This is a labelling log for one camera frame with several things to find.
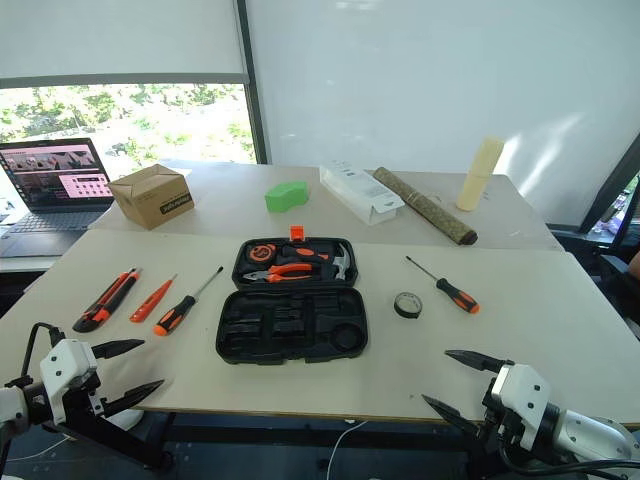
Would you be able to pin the black tool case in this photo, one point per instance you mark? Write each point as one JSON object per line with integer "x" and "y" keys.
{"x": 280, "y": 330}

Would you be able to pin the black office chair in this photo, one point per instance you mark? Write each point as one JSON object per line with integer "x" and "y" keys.
{"x": 590, "y": 245}

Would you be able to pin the dark window post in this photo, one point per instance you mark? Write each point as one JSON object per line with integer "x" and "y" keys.
{"x": 252, "y": 80}

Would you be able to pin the brown cardboard box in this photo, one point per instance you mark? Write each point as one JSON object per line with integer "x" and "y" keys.
{"x": 145, "y": 192}

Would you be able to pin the orange black tape measure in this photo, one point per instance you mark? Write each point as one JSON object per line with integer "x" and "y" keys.
{"x": 261, "y": 252}

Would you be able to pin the orange black utility knife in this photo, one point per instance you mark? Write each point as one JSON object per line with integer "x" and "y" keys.
{"x": 107, "y": 300}

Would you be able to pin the orange voltage tester pen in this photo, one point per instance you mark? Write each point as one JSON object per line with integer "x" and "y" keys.
{"x": 150, "y": 302}

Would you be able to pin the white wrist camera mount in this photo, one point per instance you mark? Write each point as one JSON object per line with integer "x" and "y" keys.
{"x": 525, "y": 395}
{"x": 62, "y": 362}

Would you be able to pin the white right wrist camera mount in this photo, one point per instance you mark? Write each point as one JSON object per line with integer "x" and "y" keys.
{"x": 525, "y": 395}

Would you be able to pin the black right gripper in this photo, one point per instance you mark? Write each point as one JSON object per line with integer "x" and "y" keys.
{"x": 502, "y": 425}

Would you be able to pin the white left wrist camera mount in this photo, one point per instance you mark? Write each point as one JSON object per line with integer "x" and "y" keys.
{"x": 62, "y": 362}

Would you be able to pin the green curved block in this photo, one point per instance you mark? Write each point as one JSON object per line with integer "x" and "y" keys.
{"x": 285, "y": 197}

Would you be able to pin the dark laptop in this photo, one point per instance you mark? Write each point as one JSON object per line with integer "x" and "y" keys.
{"x": 50, "y": 175}

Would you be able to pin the orange black claw hammer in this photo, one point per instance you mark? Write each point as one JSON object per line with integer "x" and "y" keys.
{"x": 342, "y": 262}

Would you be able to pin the brown rolled mat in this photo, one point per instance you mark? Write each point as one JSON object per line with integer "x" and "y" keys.
{"x": 425, "y": 205}

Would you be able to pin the black slanted frame beam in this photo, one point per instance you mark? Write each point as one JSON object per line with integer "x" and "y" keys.
{"x": 607, "y": 192}

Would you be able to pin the black electrical tape roll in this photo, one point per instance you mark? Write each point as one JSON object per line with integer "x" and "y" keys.
{"x": 400, "y": 309}

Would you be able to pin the white roller blind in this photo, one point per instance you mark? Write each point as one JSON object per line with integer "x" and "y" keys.
{"x": 120, "y": 35}

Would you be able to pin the orange black screwdriver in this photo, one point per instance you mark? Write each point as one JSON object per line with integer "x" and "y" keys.
{"x": 175, "y": 315}
{"x": 457, "y": 296}

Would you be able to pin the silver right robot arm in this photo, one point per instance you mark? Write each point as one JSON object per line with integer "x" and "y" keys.
{"x": 590, "y": 432}

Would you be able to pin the white flat carton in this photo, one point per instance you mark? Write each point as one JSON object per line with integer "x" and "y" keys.
{"x": 357, "y": 187}

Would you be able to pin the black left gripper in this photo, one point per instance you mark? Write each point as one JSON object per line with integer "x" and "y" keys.
{"x": 85, "y": 400}

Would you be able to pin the white round base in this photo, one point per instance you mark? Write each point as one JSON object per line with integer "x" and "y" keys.
{"x": 127, "y": 419}

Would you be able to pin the black table leg frame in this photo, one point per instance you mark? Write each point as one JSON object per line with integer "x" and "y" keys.
{"x": 150, "y": 445}

